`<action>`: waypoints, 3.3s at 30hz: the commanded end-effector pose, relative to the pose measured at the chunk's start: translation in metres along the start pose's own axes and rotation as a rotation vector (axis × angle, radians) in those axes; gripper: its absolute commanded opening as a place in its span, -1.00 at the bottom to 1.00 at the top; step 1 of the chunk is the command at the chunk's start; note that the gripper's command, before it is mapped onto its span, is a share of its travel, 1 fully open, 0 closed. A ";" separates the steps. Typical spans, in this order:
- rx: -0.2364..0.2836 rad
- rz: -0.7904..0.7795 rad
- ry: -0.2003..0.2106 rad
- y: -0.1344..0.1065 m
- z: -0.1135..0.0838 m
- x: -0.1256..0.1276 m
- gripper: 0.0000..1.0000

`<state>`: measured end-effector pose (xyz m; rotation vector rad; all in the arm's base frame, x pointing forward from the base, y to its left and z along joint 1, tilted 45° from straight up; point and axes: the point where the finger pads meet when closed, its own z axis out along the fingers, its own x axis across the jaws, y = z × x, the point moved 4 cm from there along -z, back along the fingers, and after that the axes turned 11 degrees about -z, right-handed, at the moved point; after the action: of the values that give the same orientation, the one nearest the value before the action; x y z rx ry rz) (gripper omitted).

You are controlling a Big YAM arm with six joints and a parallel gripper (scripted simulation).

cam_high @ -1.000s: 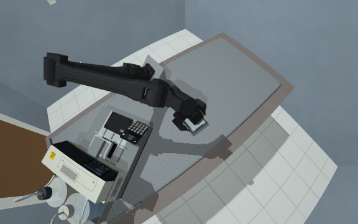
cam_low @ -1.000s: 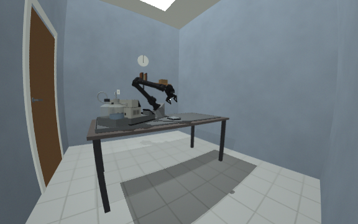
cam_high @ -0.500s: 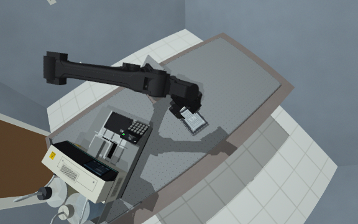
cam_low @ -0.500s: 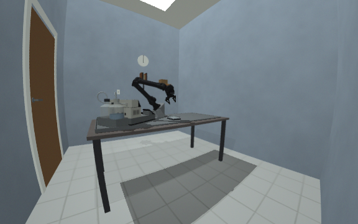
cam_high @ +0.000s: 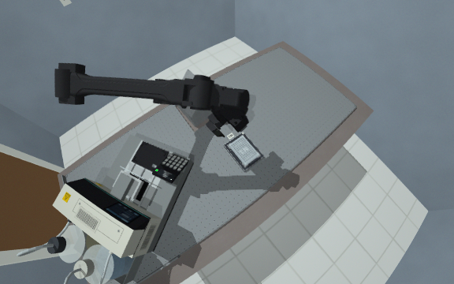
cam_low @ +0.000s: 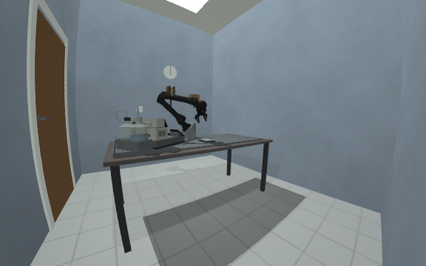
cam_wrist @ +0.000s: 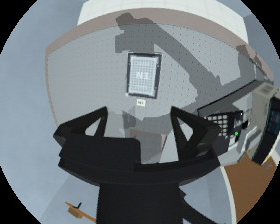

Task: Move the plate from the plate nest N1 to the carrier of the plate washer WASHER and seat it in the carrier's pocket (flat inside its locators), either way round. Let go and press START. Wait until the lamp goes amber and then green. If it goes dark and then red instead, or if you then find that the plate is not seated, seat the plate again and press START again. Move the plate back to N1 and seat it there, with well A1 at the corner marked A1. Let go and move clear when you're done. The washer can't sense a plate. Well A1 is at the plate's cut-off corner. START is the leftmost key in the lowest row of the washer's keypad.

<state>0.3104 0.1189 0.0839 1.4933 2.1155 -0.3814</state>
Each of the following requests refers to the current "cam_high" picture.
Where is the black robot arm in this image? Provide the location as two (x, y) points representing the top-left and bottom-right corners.
(54, 63), (250, 132)

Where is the white multi-well plate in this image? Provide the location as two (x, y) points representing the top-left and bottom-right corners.
(229, 136), (259, 166)

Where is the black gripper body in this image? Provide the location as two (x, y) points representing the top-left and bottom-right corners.
(206, 107), (224, 133)

